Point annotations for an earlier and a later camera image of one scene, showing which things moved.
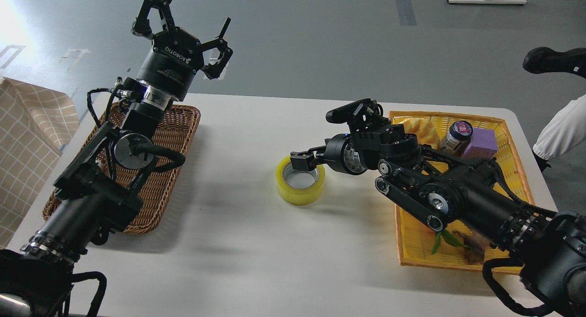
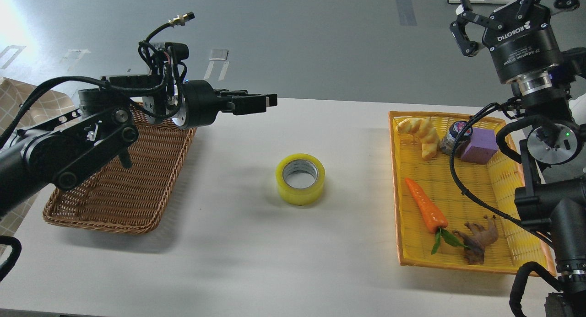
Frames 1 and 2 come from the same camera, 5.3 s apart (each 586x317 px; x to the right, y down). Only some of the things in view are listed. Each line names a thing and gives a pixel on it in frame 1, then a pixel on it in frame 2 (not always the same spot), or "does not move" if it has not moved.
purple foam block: x=483 y=145 does not move
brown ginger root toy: x=474 y=246 does not move
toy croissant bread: x=419 y=126 does not move
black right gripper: x=339 y=153 to x=527 y=43
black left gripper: x=168 y=71 to x=203 y=106
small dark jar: x=458 y=137 does not move
